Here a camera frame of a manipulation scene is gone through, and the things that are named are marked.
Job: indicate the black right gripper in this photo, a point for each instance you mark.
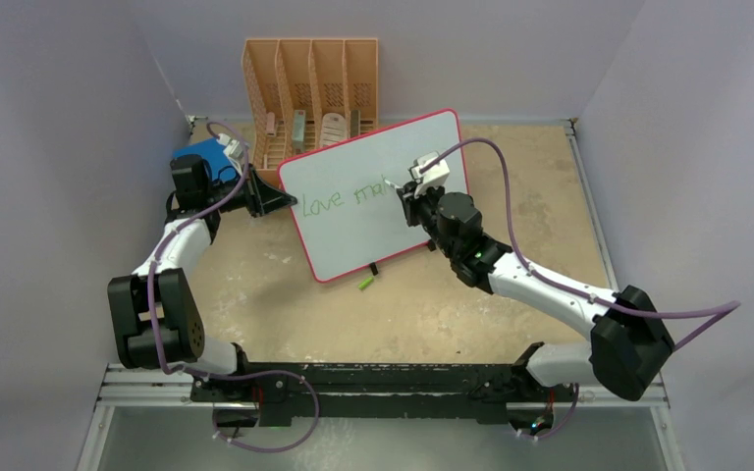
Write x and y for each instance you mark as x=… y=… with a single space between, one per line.
x=411 y=202

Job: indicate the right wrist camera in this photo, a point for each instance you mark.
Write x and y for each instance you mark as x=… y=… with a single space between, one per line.
x=428 y=171

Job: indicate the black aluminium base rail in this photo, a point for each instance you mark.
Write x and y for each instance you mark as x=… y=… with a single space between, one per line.
x=488 y=394

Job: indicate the orange plastic file organizer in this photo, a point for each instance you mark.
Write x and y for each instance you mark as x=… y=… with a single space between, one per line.
x=293 y=83

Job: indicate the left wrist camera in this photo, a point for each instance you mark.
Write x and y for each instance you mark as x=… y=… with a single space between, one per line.
x=232 y=149

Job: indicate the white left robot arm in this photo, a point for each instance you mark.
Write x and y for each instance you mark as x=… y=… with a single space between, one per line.
x=156 y=322

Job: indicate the pink-framed whiteboard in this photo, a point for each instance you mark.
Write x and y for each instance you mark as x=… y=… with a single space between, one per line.
x=346 y=217

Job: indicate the green marker cap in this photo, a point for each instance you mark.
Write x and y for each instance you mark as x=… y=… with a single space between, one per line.
x=366 y=283

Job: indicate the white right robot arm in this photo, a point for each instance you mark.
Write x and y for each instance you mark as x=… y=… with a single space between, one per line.
x=624 y=347

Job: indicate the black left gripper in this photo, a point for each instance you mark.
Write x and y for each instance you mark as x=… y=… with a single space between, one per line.
x=261 y=198

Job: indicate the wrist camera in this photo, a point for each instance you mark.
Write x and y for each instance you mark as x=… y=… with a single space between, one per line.
x=428 y=171
x=232 y=149

